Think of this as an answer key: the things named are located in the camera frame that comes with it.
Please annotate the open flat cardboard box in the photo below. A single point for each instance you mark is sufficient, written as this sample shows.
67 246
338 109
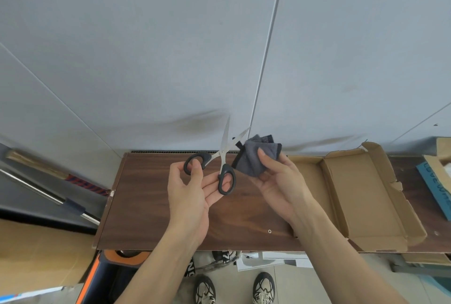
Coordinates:
359 198

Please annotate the person's right hand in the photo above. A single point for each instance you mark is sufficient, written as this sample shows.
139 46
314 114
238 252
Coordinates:
285 191

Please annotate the orange and black case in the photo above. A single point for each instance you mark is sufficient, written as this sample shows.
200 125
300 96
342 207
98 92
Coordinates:
105 275

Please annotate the white paper sheets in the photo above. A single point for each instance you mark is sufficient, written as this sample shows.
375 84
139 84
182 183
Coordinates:
267 261

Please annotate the person's right forearm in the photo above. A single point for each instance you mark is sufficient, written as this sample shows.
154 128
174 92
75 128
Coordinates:
345 261

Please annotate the person's right shoe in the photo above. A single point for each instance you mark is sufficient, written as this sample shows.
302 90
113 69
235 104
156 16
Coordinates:
263 288

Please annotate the silver metal pole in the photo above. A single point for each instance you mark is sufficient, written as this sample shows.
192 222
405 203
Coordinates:
38 191

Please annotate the blue printed box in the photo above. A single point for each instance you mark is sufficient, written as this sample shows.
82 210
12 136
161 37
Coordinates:
437 187

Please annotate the person's left hand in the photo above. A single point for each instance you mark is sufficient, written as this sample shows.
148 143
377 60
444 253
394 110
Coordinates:
188 208

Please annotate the person's left shoe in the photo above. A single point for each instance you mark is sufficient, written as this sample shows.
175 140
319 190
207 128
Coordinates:
204 289

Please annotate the grey cloth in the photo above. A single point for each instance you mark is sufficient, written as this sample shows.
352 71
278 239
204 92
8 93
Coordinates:
248 159

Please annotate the small open cardboard box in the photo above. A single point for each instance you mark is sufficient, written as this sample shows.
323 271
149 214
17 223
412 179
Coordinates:
440 159

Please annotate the person's left forearm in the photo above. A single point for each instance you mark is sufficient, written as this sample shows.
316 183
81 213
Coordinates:
158 272

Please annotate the person's right thumb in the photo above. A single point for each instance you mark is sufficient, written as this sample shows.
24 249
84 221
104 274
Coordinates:
268 161

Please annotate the large brown cardboard box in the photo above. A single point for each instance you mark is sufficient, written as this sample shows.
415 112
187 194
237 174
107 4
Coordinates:
38 254

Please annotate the person's left thumb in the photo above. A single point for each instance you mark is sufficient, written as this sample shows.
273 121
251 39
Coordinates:
196 175

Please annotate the person's shoe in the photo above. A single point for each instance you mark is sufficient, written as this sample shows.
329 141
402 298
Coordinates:
204 289
263 288

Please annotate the broom stick with striped wrap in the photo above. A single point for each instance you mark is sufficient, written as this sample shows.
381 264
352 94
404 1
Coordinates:
53 173

